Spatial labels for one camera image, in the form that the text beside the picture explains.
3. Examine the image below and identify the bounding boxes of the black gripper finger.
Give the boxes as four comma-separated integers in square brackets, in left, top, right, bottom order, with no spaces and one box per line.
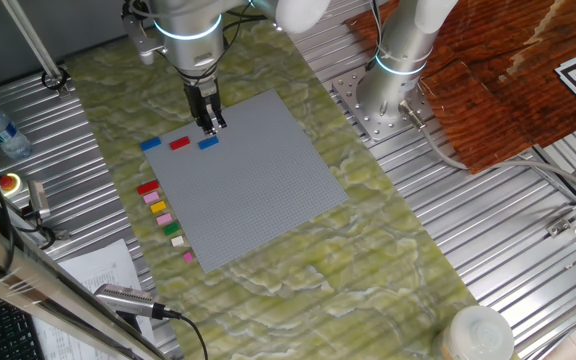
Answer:
[191,105,210,132]
[205,102,228,137]

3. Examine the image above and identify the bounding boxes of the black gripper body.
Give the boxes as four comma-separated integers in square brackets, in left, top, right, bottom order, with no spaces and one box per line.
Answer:
[183,78,220,112]

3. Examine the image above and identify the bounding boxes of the short red Lego brick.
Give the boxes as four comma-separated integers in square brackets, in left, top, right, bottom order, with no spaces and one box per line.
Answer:
[136,179,161,196]

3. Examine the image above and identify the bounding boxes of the grey Lego baseplate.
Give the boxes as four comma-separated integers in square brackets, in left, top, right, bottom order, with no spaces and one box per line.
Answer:
[142,89,349,274]

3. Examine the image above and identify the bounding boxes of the slanted aluminium pole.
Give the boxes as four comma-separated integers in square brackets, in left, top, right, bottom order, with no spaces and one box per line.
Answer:
[0,0,69,91]

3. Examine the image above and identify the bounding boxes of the small grey box device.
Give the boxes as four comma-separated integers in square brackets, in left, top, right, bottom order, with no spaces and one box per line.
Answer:
[26,179,52,220]

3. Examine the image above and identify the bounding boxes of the printed white paper sheets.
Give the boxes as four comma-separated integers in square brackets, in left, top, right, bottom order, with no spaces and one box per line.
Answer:
[32,238,157,360]

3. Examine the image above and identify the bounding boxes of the clear water bottle blue cap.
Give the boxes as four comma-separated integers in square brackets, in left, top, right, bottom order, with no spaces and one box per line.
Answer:
[0,102,34,161]

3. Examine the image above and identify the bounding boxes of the red emergency stop button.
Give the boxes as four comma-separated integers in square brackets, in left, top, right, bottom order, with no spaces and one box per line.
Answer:
[0,172,23,197]

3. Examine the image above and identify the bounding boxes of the green marble pattern mat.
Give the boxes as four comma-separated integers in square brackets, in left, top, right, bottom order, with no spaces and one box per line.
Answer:
[62,14,519,360]

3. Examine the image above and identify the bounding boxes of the white plastic jar lid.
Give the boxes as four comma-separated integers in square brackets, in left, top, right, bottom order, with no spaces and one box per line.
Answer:
[432,304,516,360]

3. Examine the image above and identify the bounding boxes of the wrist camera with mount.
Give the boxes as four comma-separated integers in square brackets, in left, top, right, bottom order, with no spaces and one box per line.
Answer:
[120,0,165,67]

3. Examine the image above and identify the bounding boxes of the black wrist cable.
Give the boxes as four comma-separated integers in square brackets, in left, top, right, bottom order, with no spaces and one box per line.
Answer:
[217,0,269,49]

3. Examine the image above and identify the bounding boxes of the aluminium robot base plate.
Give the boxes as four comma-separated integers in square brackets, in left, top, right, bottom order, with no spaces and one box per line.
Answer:
[330,64,437,142]

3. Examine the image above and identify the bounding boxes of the black ring clamp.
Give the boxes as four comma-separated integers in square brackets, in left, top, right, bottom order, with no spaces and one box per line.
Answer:
[41,67,72,94]

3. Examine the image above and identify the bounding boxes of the black base cable bundle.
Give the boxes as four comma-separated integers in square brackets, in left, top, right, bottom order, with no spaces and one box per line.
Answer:
[365,0,387,71]

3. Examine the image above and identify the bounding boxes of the grey camera device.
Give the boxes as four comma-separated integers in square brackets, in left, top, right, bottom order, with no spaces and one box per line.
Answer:
[92,283,157,321]

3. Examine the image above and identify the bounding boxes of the black camera device cable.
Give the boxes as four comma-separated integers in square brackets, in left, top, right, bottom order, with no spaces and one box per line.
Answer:
[152,302,210,360]

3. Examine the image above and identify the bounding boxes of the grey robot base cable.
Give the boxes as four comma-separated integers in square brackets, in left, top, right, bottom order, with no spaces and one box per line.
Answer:
[398,99,576,201]

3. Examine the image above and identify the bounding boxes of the metal frame bar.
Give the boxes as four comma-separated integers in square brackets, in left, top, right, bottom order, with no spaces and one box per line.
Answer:
[0,207,169,360]

